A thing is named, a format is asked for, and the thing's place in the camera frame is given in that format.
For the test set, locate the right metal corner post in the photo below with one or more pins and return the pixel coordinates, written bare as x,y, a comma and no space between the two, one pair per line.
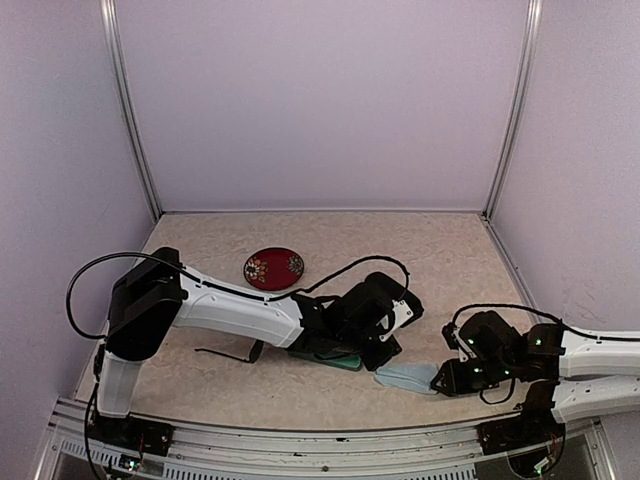
517,107

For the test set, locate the blue cloth pouch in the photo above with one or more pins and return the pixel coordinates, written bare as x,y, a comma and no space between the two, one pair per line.
415,378

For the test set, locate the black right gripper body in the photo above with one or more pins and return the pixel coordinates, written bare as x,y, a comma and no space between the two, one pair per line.
493,371

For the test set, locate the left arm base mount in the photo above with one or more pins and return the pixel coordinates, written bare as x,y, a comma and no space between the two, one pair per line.
132,433

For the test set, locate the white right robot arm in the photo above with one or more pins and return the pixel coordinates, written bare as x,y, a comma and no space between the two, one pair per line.
571,373

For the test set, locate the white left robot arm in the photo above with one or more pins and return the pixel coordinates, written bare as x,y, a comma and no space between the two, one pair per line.
161,292

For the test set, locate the red floral plate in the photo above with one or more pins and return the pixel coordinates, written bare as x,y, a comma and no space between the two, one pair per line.
273,269

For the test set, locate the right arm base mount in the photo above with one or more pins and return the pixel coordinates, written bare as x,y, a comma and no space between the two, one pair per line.
535,423

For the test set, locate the black glasses case beige lining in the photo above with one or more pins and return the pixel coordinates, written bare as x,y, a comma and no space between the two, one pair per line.
397,292

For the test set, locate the metal corner post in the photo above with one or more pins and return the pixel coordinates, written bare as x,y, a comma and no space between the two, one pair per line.
114,44
517,107

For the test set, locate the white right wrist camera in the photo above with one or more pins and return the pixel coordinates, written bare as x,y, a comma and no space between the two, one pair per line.
450,333

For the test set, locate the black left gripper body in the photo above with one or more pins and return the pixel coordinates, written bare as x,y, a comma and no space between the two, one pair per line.
353,342

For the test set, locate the left metal corner post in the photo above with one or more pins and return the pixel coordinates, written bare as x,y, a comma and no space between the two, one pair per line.
114,44

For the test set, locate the blue-grey hard glasses case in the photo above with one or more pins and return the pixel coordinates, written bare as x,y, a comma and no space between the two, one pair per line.
327,352

